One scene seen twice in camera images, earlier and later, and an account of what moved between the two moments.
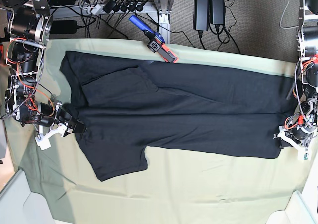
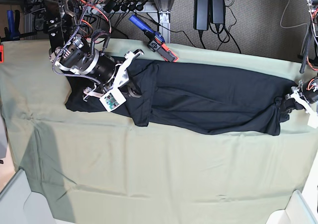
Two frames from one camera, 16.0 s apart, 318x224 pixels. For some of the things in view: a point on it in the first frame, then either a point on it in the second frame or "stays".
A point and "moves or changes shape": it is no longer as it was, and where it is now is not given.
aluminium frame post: [163, 6] stays
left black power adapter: [201, 12] stays
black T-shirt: [127, 105] moves or changes shape
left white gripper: [42, 139] → [121, 77]
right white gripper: [301, 145] → [290, 103]
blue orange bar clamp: [157, 42] stays
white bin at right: [301, 208] stays
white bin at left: [19, 205] stays
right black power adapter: [217, 6] stays
